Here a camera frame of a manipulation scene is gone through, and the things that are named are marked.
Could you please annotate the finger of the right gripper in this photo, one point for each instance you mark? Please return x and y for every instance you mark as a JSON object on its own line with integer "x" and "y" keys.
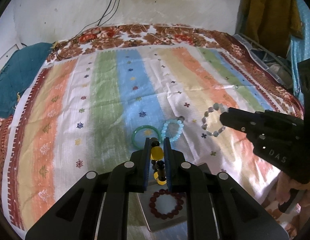
{"x": 247, "y": 122}
{"x": 272, "y": 117}

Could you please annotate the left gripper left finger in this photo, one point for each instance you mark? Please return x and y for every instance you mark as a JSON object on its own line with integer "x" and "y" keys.
{"x": 96, "y": 207}

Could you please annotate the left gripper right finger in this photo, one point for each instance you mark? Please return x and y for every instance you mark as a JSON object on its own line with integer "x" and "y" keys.
{"x": 217, "y": 206}

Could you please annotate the green jade bangle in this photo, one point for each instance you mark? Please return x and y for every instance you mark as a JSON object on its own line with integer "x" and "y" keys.
{"x": 145, "y": 131}

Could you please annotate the person's right hand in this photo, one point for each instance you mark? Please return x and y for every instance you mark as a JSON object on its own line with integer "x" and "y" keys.
{"x": 287, "y": 187}

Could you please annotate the brown floral blanket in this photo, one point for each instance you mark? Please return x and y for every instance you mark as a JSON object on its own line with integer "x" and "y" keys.
{"x": 150, "y": 35}

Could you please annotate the light blue dotted cloth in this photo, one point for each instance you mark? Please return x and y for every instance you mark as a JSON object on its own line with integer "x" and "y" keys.
{"x": 300, "y": 48}

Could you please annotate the striped colourful woven mat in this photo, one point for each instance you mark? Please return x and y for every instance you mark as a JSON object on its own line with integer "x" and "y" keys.
{"x": 135, "y": 119}

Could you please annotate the brown hanging garment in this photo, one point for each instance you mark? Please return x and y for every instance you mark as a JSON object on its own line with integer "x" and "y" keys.
{"x": 271, "y": 23}

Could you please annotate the teal pillow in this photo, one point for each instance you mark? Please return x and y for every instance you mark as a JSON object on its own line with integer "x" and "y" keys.
{"x": 18, "y": 74}

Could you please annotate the white headboard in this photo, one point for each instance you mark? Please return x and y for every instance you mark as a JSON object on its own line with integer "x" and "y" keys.
{"x": 6, "y": 56}

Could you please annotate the grey wire rack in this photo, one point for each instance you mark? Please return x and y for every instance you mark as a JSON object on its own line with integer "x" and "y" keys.
{"x": 278, "y": 67}

